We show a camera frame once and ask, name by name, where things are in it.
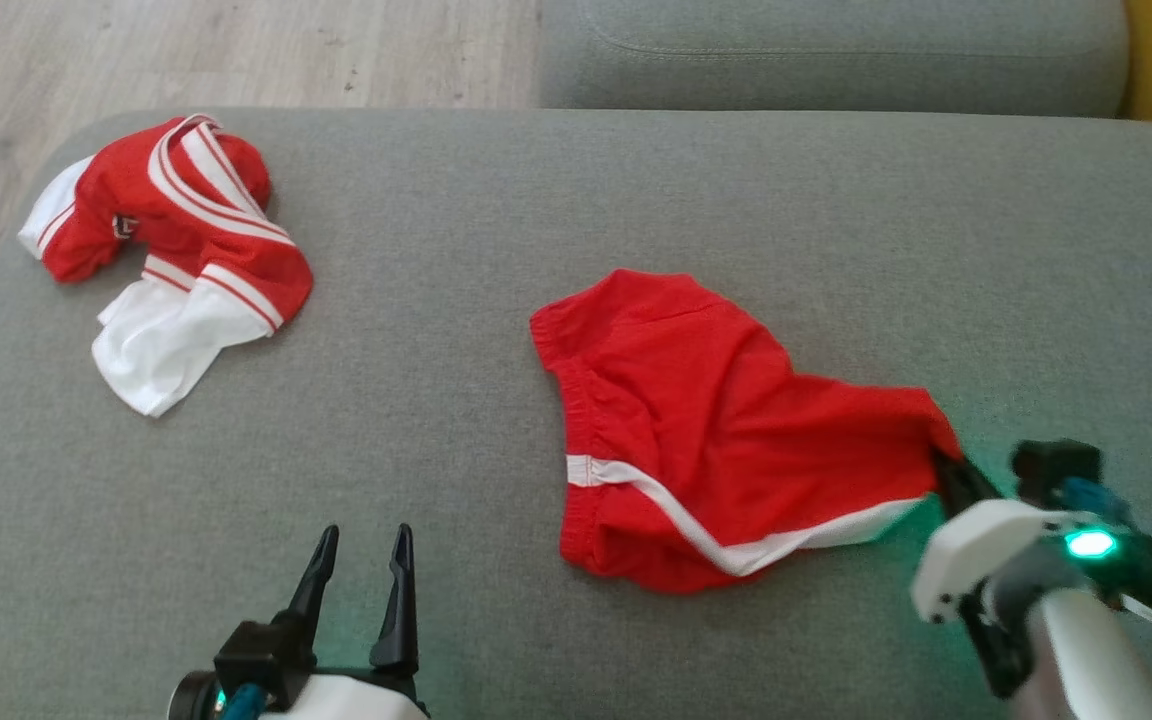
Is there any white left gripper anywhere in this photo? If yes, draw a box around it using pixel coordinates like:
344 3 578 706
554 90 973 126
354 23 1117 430
261 523 429 720

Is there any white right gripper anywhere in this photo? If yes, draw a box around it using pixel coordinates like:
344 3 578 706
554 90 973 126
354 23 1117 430
911 448 1152 698

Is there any red shorts white trim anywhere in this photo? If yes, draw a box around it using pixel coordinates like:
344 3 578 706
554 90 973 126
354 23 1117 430
529 268 964 595

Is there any red number 23 jersey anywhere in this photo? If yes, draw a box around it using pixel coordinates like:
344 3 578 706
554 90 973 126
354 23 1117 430
18 113 315 419

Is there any grey fabric sofa seat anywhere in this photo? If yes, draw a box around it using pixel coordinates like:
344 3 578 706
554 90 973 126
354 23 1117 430
0 107 1152 720

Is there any grey fabric sofa cushion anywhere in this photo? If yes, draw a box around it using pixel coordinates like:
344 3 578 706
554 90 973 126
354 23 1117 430
534 0 1129 118

